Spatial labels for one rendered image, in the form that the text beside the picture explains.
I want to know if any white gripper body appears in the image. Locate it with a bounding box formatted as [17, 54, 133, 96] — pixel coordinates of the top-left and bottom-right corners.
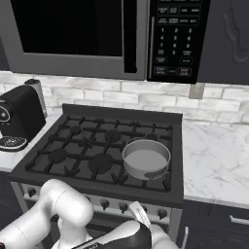
[128, 200, 152, 229]

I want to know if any black gas stove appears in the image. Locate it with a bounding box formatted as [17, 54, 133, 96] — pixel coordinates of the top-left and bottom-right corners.
[7, 103, 186, 249]

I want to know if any grey cooking pot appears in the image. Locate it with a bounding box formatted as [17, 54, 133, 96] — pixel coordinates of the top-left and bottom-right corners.
[122, 138, 172, 181]

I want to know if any dark drawer front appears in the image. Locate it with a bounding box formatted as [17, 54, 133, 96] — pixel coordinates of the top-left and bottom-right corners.
[180, 199, 249, 233]

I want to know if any dark lower cupboard door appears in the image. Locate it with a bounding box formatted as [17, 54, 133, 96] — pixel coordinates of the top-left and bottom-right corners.
[176, 221, 249, 249]

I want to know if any dark cupboard door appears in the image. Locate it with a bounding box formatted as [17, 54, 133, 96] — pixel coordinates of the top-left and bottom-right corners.
[196, 0, 249, 87]
[176, 221, 249, 249]

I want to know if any dark lower cupboard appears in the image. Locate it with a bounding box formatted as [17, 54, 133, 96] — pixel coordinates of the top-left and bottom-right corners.
[0, 170, 24, 230]

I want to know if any black coffee machine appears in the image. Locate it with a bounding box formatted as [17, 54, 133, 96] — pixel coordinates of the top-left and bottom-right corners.
[0, 78, 49, 153]

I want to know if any grey microwave oven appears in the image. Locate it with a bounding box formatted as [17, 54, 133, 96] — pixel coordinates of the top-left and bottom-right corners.
[0, 0, 212, 85]

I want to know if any dark upper cupboard door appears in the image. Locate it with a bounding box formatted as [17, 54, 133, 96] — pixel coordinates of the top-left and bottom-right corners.
[196, 0, 249, 87]

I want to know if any silver cupboard door handle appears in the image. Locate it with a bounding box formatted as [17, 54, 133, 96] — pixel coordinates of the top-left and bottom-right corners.
[181, 226, 190, 249]

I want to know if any silver drawer handle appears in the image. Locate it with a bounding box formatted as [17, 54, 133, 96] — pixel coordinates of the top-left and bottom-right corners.
[229, 214, 249, 227]

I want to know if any grey wall outlet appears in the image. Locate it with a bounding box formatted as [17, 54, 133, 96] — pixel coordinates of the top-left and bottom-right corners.
[188, 82, 206, 100]

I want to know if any black microwave door handle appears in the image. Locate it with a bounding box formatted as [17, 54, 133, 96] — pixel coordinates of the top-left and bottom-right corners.
[124, 0, 138, 74]

